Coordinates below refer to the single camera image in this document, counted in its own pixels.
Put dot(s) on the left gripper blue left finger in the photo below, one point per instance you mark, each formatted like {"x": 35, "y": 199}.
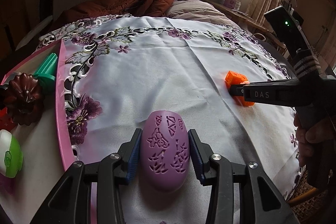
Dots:
{"x": 132, "y": 155}

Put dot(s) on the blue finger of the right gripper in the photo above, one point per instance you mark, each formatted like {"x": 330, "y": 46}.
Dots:
{"x": 239, "y": 90}

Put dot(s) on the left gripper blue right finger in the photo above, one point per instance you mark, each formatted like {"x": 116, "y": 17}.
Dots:
{"x": 198, "y": 156}

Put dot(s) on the orange cube block toy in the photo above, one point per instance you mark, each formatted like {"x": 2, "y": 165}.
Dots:
{"x": 234, "y": 82}

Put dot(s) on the purple carved oval case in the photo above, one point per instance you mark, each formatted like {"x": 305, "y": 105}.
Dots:
{"x": 164, "y": 151}

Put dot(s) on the white green plug-in device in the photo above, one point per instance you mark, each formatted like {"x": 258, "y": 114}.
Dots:
{"x": 11, "y": 155}

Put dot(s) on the red plastic block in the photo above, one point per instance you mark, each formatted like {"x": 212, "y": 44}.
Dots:
{"x": 6, "y": 123}

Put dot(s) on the person right hand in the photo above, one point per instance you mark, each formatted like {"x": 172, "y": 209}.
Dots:
{"x": 320, "y": 132}

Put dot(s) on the white embroidered floral tablecloth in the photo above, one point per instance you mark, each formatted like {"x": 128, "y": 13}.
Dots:
{"x": 117, "y": 70}

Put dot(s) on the wooden side table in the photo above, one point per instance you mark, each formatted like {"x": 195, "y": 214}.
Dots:
{"x": 247, "y": 23}

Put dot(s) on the purple gift box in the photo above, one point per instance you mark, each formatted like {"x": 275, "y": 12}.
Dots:
{"x": 231, "y": 4}

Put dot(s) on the pale pink pillow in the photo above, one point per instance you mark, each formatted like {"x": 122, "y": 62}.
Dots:
{"x": 198, "y": 11}

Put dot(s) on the wicker chair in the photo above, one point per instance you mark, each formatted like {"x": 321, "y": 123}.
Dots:
{"x": 312, "y": 205}

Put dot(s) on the pink edged cardboard box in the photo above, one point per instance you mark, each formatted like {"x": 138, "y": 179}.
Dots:
{"x": 45, "y": 145}

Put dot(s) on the green plastic toy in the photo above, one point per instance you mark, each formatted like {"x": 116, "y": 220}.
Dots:
{"x": 46, "y": 72}

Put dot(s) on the rust red quilted blanket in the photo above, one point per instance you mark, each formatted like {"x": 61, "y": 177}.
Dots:
{"x": 92, "y": 9}

